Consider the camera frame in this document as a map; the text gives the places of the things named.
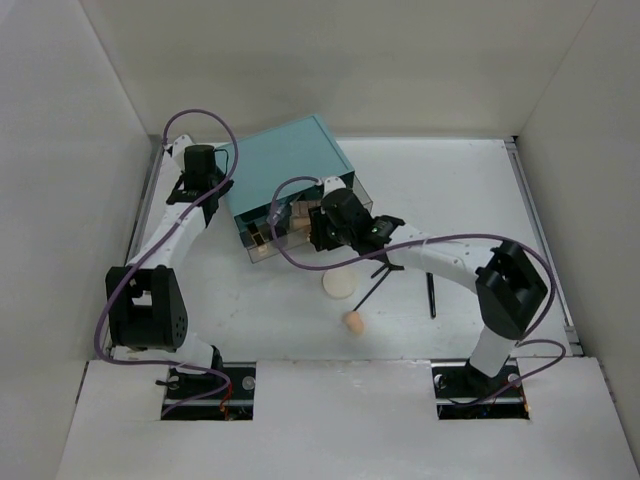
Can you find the light blue drawer box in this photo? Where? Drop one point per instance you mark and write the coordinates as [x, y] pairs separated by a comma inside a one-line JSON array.
[[303, 147]]

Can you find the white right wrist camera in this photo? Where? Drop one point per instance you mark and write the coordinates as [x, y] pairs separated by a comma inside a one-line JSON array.
[[330, 184]]

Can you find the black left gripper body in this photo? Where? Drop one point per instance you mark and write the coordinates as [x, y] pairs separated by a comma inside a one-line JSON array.
[[189, 195]]

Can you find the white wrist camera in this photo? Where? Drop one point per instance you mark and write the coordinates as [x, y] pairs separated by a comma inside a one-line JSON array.
[[330, 184], [177, 147]]

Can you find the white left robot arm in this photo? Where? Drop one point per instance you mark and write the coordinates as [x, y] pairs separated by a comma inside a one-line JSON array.
[[147, 316]]

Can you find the small black angled brush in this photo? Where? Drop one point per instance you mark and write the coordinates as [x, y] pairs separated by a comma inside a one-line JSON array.
[[380, 275]]

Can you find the clear acrylic drawer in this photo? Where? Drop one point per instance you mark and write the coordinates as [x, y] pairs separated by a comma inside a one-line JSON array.
[[293, 225]]

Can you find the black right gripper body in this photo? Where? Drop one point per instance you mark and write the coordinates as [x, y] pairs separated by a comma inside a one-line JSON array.
[[327, 234]]

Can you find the beige makeup sponge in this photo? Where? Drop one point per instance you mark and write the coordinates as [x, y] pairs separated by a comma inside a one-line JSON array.
[[354, 323]]

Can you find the aluminium frame rail right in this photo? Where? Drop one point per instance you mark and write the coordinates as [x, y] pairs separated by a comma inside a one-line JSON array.
[[559, 305]]

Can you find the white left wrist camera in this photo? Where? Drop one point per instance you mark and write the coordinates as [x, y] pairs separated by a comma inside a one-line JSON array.
[[177, 147]]

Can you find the aluminium frame rail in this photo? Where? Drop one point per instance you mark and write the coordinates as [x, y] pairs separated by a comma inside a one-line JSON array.
[[146, 196], [559, 305]]

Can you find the long black fan brush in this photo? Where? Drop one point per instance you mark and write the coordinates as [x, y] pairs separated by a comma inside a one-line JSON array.
[[431, 295]]

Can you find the white round powder puff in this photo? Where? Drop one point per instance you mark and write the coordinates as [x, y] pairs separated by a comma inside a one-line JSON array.
[[340, 283]]

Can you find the aluminium frame rail left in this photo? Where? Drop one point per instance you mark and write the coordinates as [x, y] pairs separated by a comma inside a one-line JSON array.
[[146, 196]]

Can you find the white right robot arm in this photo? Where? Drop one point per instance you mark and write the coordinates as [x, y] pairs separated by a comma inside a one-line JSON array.
[[508, 287]]

